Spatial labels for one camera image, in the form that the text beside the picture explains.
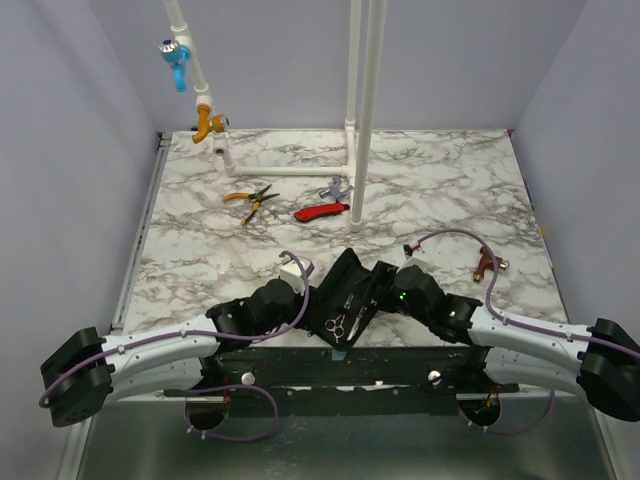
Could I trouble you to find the black fabric tool case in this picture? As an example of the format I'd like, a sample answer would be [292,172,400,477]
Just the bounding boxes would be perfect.
[304,248,399,351]

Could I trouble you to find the silver hair scissors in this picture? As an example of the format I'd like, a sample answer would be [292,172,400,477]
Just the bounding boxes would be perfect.
[324,298,351,342]

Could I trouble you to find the silver thinning scissors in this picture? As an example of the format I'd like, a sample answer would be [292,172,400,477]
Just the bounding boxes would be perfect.
[347,300,376,341]

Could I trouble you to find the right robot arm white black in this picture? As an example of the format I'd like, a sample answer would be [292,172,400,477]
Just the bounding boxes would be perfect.
[368,265,639,422]

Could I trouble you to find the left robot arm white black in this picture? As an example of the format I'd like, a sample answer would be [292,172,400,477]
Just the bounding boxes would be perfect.
[39,278,317,427]

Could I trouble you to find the red utility knife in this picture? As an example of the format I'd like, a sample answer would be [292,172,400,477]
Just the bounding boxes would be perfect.
[294,202,350,223]

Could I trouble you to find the brown faucet tap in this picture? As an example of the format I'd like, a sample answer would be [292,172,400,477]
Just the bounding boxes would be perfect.
[472,247,510,283]

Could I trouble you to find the orange faucet tap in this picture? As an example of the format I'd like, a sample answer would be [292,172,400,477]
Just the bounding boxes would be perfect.
[192,104,229,144]

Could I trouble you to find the blue faucet tap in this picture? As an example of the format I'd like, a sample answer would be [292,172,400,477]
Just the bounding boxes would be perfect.
[158,39,191,93]

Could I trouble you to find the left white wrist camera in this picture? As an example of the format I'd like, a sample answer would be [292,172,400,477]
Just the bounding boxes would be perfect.
[278,257,315,295]

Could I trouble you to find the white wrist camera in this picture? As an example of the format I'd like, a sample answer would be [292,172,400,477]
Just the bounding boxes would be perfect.
[278,257,315,295]
[400,242,429,273]

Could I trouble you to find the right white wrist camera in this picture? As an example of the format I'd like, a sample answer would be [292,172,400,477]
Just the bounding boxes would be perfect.
[400,242,429,273]

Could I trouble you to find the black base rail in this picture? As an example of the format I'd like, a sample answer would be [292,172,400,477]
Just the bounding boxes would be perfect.
[99,344,506,416]

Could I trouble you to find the yellow handled pliers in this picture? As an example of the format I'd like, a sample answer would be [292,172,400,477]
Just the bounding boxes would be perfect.
[223,184,279,225]

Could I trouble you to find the white PVC pipe frame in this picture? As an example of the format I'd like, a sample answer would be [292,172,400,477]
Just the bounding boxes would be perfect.
[164,1,388,231]

